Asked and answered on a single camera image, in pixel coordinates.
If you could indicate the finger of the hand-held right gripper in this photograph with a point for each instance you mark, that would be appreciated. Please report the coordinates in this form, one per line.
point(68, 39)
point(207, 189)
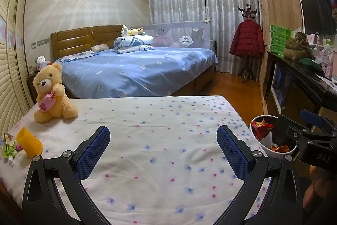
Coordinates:
point(292, 126)
point(312, 117)

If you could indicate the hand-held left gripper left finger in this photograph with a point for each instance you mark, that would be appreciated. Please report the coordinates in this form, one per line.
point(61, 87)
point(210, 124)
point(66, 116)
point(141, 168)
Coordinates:
point(94, 151)

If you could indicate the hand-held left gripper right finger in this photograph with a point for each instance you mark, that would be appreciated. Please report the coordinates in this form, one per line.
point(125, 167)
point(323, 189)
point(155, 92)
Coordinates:
point(233, 153)

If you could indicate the orange-red snack wrapper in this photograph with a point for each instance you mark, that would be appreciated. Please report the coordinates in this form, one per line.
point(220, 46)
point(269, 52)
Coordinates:
point(280, 148)

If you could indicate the white trash bin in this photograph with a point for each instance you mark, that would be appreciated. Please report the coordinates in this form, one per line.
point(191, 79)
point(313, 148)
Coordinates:
point(266, 152)

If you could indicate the red snack packet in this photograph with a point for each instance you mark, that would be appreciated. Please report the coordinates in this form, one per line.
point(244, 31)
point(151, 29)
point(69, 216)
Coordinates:
point(259, 127)

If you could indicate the person's right hand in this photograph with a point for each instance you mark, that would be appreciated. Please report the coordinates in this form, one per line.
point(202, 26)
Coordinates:
point(313, 188)

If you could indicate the framed picture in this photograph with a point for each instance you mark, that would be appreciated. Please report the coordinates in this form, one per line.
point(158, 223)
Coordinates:
point(279, 85)

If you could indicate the dark desk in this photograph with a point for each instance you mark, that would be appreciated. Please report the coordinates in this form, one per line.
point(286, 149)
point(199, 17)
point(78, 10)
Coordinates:
point(297, 66)

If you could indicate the pink storage box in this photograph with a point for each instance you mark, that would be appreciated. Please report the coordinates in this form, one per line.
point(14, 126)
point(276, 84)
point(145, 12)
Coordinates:
point(327, 66)

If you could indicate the green cap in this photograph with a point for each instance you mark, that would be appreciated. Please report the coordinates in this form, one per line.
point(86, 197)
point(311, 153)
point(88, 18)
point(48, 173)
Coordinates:
point(310, 64)

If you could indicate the yellow teddy bear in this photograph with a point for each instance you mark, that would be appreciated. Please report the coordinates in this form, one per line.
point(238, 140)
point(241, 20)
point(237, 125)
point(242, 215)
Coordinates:
point(56, 106)

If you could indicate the yellow ridged cup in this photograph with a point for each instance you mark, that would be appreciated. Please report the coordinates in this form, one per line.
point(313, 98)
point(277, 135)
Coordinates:
point(30, 144)

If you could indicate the brown plush toy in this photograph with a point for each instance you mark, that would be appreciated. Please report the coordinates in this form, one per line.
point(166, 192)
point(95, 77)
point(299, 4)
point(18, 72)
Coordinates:
point(296, 45)

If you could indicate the stack of green boxes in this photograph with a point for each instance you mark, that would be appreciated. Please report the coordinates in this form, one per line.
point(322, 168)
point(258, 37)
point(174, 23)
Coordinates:
point(279, 40)

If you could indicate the green drink pouch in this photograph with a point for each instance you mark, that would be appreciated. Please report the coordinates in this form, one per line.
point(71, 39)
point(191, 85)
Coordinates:
point(9, 148)

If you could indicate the blue bed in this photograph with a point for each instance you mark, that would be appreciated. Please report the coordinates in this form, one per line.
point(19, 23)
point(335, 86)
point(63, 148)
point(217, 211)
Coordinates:
point(131, 69)

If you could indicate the wooden nightstand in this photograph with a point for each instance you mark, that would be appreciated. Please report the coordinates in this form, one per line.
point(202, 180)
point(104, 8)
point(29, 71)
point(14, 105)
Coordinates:
point(31, 88)

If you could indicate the blue pillow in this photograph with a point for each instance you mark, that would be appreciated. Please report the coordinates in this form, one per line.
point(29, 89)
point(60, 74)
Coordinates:
point(77, 56)

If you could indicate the red puffer jacket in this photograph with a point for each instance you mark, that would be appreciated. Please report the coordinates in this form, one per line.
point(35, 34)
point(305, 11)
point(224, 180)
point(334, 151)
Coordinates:
point(246, 39)

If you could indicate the small beige pillow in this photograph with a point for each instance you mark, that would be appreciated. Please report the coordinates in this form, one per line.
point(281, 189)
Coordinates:
point(99, 47)

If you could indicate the black television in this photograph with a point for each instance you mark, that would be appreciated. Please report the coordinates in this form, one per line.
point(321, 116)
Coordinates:
point(316, 11)

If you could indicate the wooden headboard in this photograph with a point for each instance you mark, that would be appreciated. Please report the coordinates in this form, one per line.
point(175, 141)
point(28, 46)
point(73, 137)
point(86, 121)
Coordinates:
point(79, 40)

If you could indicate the folded blue-white quilt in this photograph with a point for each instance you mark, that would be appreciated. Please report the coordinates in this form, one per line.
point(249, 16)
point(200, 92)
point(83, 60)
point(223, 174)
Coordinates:
point(131, 43)

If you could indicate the louvered wardrobe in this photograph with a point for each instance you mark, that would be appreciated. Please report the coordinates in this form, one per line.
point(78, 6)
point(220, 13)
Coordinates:
point(13, 69)

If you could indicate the tall wooden cabinet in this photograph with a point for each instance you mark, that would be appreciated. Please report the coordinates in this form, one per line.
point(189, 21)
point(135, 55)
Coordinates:
point(279, 3)

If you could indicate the wooden coat rack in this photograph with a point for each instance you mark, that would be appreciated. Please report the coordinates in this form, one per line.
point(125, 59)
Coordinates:
point(247, 11)

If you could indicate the yellow plush giraffe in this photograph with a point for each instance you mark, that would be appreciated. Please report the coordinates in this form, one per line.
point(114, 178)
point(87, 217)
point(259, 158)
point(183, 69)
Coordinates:
point(133, 31)

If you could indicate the grey patterned curtain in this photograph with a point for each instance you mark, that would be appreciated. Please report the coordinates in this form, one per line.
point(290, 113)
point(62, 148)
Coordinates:
point(197, 3)

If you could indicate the wall switch panel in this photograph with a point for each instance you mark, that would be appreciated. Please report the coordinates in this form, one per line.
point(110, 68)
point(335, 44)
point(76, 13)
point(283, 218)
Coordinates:
point(40, 43)

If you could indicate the grey bed guard rail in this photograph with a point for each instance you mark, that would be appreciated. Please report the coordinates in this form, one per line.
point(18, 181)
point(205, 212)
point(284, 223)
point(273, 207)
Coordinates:
point(179, 32)

